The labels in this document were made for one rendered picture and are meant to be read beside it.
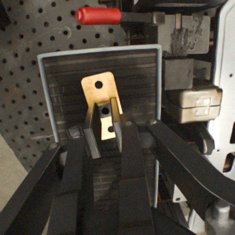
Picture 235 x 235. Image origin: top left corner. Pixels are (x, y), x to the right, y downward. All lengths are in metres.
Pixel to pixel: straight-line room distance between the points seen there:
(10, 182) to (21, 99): 1.43
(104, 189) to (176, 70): 0.22
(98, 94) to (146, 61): 0.07
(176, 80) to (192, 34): 0.08
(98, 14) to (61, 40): 0.47
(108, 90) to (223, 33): 0.30
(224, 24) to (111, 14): 0.27
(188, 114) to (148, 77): 0.15
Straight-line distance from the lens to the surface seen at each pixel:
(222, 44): 0.44
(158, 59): 0.21
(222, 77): 0.46
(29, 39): 0.72
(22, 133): 0.83
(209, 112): 0.37
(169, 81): 0.30
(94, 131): 0.16
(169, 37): 0.31
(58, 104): 0.23
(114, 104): 0.19
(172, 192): 0.42
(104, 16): 0.23
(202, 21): 0.33
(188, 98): 0.34
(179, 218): 0.65
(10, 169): 1.98
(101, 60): 0.21
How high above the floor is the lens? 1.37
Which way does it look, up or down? 67 degrees down
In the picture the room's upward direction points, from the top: 169 degrees clockwise
